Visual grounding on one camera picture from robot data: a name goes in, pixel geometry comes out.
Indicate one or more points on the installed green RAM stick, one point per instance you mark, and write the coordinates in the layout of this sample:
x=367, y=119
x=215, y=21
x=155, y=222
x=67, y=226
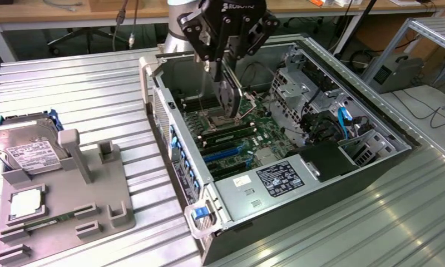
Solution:
x=230, y=138

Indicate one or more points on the black plastic air shroud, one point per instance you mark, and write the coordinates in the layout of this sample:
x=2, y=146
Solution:
x=319, y=161

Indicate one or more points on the loose green RAM stick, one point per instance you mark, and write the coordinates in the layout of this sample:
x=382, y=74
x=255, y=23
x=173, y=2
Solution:
x=49, y=222

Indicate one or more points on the CPU socket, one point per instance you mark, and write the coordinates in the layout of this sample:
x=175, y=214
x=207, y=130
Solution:
x=217, y=121

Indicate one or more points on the grey power supply unit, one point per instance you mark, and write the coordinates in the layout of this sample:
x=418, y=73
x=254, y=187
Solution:
x=245, y=200

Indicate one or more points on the thin metal locking lever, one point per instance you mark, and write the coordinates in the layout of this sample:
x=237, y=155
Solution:
x=202, y=103

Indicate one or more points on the grey parts rack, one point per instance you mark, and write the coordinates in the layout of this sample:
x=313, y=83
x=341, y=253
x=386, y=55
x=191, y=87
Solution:
x=59, y=200

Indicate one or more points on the metal disk bay cage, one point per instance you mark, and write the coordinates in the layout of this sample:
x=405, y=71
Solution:
x=294, y=91

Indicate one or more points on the blue case latch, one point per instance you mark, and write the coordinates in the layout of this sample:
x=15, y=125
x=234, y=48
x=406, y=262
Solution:
x=199, y=213

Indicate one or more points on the silver chipset heatsink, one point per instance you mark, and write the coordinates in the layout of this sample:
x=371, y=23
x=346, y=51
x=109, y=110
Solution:
x=269, y=156

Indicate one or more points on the aluminium profile frame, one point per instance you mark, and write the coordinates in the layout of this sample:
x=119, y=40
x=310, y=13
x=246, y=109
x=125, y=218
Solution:
x=431, y=30

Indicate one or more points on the brown cardboard box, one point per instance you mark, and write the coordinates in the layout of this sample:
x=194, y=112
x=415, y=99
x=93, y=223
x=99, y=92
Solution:
x=115, y=5

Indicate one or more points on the wooden desk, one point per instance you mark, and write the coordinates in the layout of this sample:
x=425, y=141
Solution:
x=41, y=15

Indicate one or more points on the silver CPU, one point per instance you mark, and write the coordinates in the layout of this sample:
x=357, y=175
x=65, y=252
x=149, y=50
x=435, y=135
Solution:
x=26, y=204

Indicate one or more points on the silver hard disk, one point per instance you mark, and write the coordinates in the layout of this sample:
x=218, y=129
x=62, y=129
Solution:
x=26, y=147

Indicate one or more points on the silver drive bracket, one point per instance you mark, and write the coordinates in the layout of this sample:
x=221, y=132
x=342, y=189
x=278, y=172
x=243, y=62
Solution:
x=367, y=150

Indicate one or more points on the silver socket cover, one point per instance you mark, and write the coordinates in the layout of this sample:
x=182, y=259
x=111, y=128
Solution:
x=250, y=104

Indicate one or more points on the black slanted pole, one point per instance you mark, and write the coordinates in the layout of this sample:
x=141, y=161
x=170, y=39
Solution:
x=370, y=5

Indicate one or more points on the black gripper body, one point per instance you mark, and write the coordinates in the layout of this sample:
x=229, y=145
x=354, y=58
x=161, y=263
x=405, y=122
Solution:
x=238, y=8

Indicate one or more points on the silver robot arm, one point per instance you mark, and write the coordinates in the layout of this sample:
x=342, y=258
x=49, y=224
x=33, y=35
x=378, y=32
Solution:
x=182, y=27

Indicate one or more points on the grey box device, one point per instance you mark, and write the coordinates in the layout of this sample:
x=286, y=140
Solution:
x=401, y=75

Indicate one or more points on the black office chair base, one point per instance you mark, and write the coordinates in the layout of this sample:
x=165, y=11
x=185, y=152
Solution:
x=89, y=34

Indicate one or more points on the black expansion slot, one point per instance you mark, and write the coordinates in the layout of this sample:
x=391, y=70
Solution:
x=217, y=150
x=226, y=169

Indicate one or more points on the black open PC case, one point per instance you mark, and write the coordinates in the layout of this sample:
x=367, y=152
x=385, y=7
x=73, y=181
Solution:
x=282, y=222

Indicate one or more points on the blue disk caddy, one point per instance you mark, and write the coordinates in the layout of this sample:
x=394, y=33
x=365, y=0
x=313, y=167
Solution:
x=55, y=119

